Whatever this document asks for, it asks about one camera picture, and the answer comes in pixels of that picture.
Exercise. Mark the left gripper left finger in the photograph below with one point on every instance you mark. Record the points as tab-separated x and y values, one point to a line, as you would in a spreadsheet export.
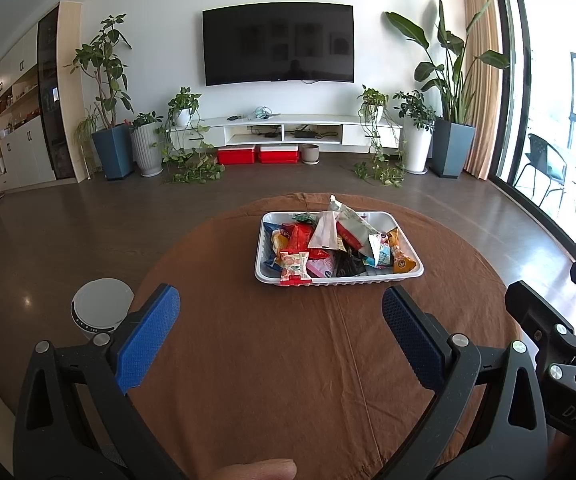
146	331

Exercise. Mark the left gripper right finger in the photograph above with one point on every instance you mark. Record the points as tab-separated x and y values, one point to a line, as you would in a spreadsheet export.
419	338

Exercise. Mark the red foil snack packet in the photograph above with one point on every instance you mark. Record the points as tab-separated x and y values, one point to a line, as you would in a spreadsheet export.
348	238

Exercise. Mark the white long snack bag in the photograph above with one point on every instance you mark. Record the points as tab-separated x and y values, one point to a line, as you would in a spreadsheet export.
352	221

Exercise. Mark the small red white candy packet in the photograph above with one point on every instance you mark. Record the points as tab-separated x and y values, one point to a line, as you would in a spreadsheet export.
294	269

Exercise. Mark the red chip bag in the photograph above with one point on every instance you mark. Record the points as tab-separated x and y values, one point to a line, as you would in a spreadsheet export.
299	235

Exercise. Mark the blue cartoon snack bag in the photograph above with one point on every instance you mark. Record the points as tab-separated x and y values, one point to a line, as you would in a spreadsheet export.
380	251

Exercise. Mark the black snack bag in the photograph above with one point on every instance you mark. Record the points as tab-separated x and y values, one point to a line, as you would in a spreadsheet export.
349	263

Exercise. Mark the pink snack packet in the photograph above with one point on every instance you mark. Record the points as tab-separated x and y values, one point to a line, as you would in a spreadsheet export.
322	268

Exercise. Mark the green edged dried fruit bag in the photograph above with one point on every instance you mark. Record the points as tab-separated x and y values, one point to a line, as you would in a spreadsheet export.
325	233

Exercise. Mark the person's left hand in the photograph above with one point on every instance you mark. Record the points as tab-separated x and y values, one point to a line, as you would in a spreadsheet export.
276	469

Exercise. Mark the white round stool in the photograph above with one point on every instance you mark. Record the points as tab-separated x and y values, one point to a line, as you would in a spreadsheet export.
100	306

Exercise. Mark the orange snack packet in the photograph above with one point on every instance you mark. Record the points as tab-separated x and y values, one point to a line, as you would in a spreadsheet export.
401	262

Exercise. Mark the white plastic tray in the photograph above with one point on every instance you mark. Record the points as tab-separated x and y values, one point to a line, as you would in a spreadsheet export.
379	219

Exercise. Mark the blue bread snack packet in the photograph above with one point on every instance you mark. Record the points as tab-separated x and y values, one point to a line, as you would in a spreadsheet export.
277	241

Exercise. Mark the trailing plant on console left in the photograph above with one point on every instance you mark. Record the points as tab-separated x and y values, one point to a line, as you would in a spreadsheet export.
182	138

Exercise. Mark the trailing plant on console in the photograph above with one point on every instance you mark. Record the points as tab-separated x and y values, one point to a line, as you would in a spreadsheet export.
379	167
182	138

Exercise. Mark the trailing plant on console right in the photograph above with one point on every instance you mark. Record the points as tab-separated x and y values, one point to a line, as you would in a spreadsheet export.
379	167

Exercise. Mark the tall plant blue pot left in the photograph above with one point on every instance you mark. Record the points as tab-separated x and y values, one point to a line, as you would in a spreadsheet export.
105	143

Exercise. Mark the left red storage box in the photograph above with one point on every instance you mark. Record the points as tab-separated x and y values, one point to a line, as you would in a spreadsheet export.
236	155

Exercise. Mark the red storage box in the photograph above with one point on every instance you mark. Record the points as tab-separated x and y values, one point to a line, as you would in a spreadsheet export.
278	154
236	155

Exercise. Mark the plant in white ribbed pot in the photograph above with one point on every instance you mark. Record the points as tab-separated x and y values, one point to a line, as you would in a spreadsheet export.
145	141

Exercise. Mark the large plant grey blue pot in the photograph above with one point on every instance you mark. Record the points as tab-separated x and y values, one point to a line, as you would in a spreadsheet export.
453	135

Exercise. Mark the black balcony chair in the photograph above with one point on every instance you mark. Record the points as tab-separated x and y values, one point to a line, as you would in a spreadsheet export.
544	159

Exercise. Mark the right red storage box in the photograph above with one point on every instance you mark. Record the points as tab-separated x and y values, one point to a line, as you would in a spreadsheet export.
278	154

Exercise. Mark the white TV console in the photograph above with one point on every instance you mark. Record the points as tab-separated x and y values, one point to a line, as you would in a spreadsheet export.
331	133

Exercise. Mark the small round beige pot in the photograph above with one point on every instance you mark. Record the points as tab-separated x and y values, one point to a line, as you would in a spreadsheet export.
310	154

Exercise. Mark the plant in tall white pot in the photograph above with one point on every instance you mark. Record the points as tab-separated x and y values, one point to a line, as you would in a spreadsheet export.
418	125

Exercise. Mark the built-in cabinet shelving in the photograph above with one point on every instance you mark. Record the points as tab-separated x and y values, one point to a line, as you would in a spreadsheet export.
41	103

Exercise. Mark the beige curtain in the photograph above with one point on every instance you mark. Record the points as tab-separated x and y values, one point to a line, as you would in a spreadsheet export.
486	82

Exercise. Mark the wall mounted black television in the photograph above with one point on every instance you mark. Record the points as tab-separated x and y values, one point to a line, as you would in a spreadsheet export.
278	41

